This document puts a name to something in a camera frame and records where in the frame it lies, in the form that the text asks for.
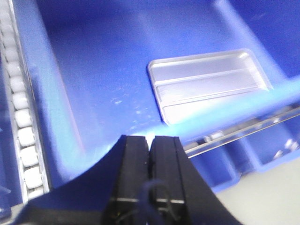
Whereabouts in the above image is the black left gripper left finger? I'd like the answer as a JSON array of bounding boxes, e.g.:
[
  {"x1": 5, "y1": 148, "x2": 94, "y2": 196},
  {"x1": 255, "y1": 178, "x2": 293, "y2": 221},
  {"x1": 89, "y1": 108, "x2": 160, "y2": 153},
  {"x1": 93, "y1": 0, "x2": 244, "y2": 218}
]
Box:
[{"x1": 14, "y1": 135, "x2": 149, "y2": 225}]

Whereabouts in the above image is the far left roller rail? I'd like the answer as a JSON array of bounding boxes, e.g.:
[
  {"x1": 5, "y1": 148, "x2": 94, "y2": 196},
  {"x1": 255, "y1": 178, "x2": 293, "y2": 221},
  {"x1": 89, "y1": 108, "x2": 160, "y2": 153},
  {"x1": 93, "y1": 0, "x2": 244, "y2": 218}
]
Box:
[{"x1": 0, "y1": 0, "x2": 50, "y2": 203}]

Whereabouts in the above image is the blue plastic box left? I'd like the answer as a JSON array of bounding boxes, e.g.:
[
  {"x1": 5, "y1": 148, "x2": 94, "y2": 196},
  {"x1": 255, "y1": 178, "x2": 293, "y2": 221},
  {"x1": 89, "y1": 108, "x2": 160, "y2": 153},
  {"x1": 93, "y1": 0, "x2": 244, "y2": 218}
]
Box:
[{"x1": 0, "y1": 0, "x2": 300, "y2": 207}]

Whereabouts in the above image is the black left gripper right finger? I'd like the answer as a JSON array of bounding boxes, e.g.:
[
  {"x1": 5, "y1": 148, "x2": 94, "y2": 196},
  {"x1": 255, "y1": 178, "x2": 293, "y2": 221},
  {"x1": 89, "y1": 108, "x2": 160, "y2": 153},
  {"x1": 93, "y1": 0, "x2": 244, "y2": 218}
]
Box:
[{"x1": 150, "y1": 136, "x2": 241, "y2": 225}]

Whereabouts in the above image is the thin dark cable loop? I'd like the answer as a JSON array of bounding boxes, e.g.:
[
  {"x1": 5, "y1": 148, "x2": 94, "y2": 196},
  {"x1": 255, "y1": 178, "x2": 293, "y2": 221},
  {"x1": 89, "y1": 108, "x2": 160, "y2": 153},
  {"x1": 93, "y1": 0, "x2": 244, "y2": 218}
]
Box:
[{"x1": 139, "y1": 179, "x2": 176, "y2": 225}]

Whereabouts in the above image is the small silver metal tray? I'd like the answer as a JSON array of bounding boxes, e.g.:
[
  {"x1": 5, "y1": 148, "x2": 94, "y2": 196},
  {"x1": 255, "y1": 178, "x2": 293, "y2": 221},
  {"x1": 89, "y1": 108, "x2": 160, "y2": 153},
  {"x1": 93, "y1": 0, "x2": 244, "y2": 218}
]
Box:
[{"x1": 147, "y1": 49, "x2": 273, "y2": 125}]

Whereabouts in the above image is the roller rail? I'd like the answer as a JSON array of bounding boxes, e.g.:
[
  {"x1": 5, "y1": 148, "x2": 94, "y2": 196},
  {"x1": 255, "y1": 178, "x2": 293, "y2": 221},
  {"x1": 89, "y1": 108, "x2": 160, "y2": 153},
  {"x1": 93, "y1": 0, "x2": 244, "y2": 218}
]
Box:
[
  {"x1": 184, "y1": 102, "x2": 300, "y2": 158},
  {"x1": 0, "y1": 0, "x2": 50, "y2": 203}
]

